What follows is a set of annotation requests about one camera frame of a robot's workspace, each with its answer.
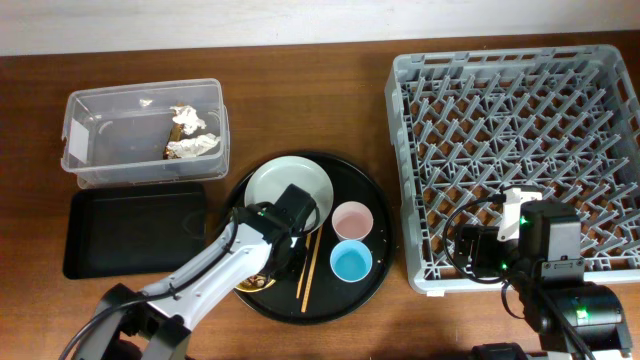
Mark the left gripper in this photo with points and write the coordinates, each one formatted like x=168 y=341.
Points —
x=294 y=268

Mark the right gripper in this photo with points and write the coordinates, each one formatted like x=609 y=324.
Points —
x=483 y=237

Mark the yellow bowl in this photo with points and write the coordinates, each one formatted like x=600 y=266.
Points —
x=242 y=287

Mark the blue cup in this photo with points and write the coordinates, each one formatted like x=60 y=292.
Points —
x=351 y=261

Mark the pink cup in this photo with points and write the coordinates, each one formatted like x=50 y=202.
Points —
x=352 y=220

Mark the white napkin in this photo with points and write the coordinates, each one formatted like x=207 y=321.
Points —
x=192 y=147
x=187 y=118

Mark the food scraps pile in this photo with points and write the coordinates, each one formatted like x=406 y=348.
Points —
x=258 y=281

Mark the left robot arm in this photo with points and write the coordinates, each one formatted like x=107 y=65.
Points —
x=157 y=322

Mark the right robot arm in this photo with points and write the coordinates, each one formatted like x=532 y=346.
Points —
x=535 y=250

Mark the grey dishwasher rack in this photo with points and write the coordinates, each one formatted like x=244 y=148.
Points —
x=465 y=125

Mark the clear plastic waste bin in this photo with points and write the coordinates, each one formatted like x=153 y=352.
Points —
x=117 y=135

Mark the left wooden chopstick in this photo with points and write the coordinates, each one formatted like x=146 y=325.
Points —
x=301 y=277

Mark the wooden chopstick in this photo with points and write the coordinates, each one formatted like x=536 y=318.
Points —
x=311 y=270
x=301 y=277

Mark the right wooden chopstick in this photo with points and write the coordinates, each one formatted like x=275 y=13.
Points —
x=311 y=270

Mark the round black serving tray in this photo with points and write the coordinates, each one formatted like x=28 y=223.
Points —
x=331 y=298

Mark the grey round plate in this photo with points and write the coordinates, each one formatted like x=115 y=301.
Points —
x=271 y=179

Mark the black rectangular tray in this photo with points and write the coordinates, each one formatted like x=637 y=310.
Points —
x=134 y=230

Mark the gold foil wrapper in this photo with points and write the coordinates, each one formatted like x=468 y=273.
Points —
x=175 y=132

